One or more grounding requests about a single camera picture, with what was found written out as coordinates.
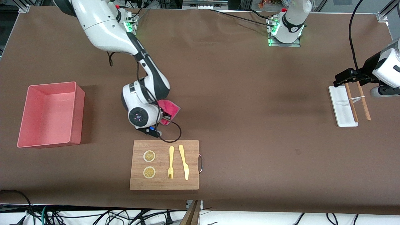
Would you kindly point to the pink and grey cloth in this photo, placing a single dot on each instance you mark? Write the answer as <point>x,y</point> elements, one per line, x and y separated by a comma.
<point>170,107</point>

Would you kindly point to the pink plastic bin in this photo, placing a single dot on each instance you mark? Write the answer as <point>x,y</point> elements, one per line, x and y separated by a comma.
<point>50,115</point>

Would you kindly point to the yellow plastic knife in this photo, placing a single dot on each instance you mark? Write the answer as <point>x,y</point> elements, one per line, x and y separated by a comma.
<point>183,162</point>

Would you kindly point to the grey power strip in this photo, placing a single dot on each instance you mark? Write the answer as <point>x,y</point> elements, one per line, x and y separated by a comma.
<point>204,4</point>

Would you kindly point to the lemon slice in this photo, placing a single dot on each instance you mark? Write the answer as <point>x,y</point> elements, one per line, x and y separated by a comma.
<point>149,156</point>
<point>149,172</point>

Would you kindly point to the wooden cutting board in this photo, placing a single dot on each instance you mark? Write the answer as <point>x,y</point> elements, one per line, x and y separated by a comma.
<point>165,165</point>

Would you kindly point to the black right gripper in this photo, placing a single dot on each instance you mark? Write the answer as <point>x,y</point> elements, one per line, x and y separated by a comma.
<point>165,114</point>

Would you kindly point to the wooden plank edge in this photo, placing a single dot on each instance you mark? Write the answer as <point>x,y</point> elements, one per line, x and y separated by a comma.
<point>192,215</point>

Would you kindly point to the yellow plastic fork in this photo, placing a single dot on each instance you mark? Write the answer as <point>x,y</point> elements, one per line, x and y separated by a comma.
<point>171,162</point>

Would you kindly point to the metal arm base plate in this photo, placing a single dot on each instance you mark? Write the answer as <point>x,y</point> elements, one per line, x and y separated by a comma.
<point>275,44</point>
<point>132,28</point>

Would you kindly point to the white rectangular tray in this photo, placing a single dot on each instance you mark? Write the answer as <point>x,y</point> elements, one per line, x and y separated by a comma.
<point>340,106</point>

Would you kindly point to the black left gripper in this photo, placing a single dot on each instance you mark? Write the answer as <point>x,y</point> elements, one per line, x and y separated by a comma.
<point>366,69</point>

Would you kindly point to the aluminium frame profile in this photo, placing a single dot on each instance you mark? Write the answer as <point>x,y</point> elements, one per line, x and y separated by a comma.
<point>24,6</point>
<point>387,11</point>

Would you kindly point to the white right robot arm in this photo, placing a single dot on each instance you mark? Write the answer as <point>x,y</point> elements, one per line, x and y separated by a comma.
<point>103,28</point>

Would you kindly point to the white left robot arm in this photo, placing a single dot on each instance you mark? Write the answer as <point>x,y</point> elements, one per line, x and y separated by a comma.
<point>293,18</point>

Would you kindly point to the white band on rods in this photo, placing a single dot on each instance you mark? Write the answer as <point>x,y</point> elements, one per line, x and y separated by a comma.
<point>357,98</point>

